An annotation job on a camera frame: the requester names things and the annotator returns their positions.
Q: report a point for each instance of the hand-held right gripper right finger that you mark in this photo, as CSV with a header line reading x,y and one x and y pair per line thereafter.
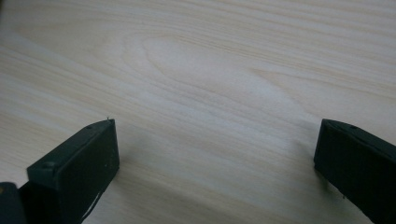
x,y
358,168

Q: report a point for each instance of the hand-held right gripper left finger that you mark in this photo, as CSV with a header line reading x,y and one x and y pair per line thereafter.
x,y
76,168

